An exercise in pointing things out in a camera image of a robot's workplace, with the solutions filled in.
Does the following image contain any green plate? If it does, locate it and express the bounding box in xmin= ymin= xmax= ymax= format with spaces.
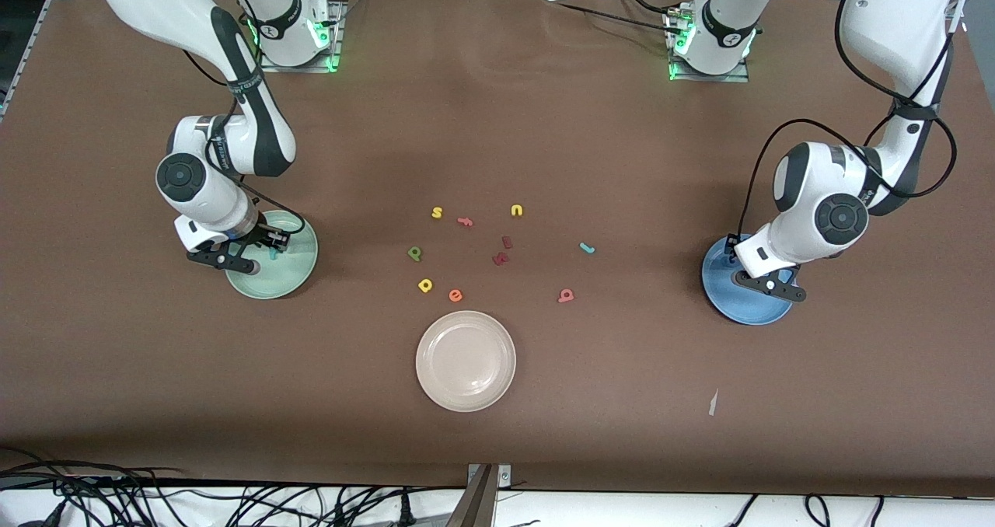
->
xmin=225 ymin=210 xmax=319 ymax=301

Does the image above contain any blue plate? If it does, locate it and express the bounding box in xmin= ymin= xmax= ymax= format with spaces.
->
xmin=701 ymin=235 xmax=798 ymax=326

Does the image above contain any beige plate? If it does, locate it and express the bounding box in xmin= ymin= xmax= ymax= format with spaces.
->
xmin=415 ymin=310 xmax=517 ymax=413

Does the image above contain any brown table cover sheet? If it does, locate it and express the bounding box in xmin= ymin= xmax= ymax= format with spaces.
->
xmin=0 ymin=0 xmax=995 ymax=498

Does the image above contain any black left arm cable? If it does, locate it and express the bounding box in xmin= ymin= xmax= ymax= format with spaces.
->
xmin=734 ymin=0 xmax=958 ymax=240

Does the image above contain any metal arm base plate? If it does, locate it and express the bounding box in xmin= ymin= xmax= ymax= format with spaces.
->
xmin=258 ymin=0 xmax=344 ymax=73
xmin=667 ymin=6 xmax=752 ymax=83

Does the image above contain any black base supply cable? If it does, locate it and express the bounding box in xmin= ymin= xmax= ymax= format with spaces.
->
xmin=536 ymin=0 xmax=685 ymax=37

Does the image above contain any black floor cable bundle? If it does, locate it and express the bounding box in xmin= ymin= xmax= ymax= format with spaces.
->
xmin=0 ymin=448 xmax=467 ymax=527

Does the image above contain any metal table clamp bracket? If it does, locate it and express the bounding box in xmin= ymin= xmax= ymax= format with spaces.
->
xmin=466 ymin=463 xmax=512 ymax=489

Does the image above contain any grey camera mount pole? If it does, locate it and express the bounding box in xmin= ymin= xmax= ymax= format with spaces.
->
xmin=446 ymin=465 xmax=498 ymax=527

